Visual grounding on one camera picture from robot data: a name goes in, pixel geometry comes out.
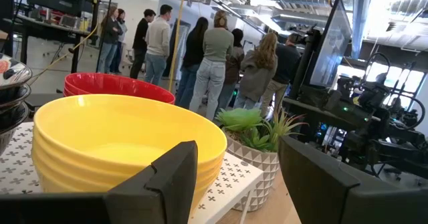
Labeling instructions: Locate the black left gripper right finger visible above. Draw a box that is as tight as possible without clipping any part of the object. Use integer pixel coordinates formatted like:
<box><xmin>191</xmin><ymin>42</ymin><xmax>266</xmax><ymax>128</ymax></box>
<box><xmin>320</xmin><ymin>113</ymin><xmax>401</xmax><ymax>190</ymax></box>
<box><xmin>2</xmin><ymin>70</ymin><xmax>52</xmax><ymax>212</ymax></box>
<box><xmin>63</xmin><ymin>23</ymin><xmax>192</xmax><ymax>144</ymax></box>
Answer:
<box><xmin>277</xmin><ymin>135</ymin><xmax>428</xmax><ymax>224</ymax></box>

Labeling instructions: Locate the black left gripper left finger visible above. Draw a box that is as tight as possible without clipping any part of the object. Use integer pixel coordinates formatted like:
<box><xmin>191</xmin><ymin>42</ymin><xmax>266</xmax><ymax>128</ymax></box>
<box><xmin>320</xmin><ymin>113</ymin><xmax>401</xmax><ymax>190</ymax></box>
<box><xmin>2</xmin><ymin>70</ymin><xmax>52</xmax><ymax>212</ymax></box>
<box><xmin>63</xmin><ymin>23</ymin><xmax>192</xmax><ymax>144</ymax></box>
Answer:
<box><xmin>0</xmin><ymin>140</ymin><xmax>199</xmax><ymax>224</ymax></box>

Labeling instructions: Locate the white perforated metal shelf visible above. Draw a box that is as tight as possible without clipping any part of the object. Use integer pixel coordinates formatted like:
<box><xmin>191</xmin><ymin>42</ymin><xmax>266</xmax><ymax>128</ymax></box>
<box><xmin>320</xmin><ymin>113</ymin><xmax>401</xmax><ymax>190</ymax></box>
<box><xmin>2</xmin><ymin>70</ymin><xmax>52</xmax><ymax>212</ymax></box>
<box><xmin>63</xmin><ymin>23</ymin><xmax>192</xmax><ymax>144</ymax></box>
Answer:
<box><xmin>0</xmin><ymin>121</ymin><xmax>265</xmax><ymax>224</ymax></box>

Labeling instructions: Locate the black equipment desk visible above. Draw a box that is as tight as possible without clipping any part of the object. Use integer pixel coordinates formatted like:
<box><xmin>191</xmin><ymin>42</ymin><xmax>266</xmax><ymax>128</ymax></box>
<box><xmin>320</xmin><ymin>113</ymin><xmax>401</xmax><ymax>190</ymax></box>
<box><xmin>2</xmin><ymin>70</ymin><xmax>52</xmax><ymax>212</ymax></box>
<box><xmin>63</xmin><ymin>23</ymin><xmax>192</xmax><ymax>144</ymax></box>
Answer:
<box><xmin>0</xmin><ymin>11</ymin><xmax>100</xmax><ymax>74</ymax></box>

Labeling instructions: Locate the potted succulent in patterned pot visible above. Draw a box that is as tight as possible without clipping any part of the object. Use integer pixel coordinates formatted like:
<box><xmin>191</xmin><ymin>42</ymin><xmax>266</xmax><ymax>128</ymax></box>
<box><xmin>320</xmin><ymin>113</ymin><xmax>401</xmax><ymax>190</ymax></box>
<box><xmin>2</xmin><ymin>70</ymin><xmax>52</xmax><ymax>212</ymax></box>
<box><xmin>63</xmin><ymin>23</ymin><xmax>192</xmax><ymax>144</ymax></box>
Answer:
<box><xmin>213</xmin><ymin>107</ymin><xmax>309</xmax><ymax>213</ymax></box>

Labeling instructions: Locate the monitor on black stand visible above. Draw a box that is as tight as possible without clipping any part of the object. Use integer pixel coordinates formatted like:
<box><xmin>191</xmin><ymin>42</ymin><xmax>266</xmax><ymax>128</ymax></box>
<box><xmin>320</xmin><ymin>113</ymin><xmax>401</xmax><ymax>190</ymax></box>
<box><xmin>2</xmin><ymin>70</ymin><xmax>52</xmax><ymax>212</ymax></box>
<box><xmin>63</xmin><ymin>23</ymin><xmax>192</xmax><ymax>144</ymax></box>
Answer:
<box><xmin>288</xmin><ymin>0</ymin><xmax>353</xmax><ymax>100</ymax></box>

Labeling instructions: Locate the thin black pole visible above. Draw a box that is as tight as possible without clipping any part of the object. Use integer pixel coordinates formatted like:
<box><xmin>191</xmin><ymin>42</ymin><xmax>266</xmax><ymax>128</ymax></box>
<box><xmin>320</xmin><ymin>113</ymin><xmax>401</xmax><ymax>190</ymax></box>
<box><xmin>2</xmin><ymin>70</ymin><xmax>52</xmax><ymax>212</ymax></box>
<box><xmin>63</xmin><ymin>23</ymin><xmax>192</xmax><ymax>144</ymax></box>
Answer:
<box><xmin>95</xmin><ymin>0</ymin><xmax>117</xmax><ymax>74</ymax></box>

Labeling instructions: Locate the red cup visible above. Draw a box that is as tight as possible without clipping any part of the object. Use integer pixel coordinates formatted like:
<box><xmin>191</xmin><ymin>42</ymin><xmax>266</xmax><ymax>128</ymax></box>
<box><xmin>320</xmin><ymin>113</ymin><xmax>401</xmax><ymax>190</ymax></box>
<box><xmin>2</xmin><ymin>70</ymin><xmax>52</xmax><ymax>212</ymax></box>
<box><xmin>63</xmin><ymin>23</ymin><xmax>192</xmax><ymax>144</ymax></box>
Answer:
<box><xmin>63</xmin><ymin>85</ymin><xmax>176</xmax><ymax>105</ymax></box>

